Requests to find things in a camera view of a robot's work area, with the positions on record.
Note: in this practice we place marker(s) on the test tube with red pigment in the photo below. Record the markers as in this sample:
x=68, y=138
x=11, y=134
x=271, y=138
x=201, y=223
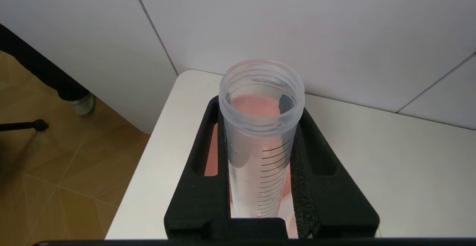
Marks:
x=260, y=141

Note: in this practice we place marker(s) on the black tripod leg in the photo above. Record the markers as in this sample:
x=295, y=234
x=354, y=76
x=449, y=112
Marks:
x=26, y=125

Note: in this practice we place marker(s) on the pink bowl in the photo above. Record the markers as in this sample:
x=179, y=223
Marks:
x=211, y=153

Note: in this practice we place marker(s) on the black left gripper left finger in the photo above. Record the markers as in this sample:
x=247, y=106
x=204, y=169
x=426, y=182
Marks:
x=200, y=201

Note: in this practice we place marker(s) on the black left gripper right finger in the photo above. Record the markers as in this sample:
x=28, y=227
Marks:
x=327, y=205

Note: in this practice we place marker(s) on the person leg in black trousers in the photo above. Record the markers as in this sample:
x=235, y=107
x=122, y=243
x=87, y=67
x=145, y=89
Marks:
x=41, y=67

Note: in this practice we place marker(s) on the white shoe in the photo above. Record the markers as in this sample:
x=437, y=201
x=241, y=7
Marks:
x=84, y=105

